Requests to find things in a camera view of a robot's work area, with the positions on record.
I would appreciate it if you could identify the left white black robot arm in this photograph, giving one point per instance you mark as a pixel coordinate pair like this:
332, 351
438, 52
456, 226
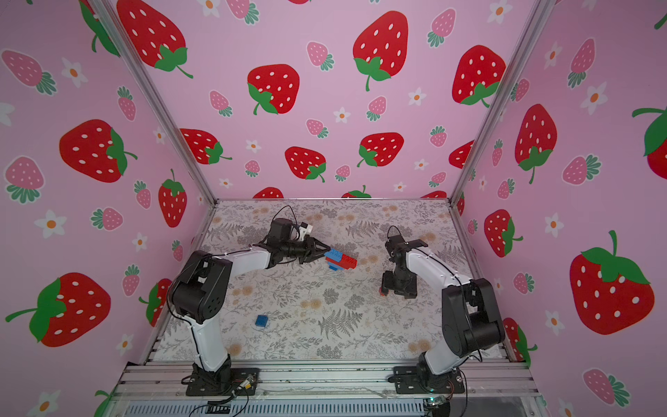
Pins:
197, 295

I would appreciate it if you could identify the red 2x4 brick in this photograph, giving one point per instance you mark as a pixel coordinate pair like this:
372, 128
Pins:
347, 262

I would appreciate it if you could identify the right aluminium corner post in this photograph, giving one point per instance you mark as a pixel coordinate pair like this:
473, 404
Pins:
535, 24

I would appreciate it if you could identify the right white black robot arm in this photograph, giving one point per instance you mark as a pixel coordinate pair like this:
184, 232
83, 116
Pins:
470, 316

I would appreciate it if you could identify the light blue 2x4 brick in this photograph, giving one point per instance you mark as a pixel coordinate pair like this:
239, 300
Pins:
334, 255

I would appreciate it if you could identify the aluminium front rail frame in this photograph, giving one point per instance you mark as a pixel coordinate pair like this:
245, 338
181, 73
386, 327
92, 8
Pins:
328, 388

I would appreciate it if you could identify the aluminium corner post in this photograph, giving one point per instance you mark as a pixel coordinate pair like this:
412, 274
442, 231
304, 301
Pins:
535, 24
106, 11

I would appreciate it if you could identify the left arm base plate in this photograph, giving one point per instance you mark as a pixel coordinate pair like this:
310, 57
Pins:
225, 382

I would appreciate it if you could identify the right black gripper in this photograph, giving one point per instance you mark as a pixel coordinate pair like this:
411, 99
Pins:
398, 283

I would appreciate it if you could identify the left aluminium corner post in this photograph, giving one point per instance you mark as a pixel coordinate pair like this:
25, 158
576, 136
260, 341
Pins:
106, 11

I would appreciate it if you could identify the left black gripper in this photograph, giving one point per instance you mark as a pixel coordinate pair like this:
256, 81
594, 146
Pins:
310, 252

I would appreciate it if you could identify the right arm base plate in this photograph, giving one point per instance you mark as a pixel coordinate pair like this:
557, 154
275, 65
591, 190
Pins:
417, 383

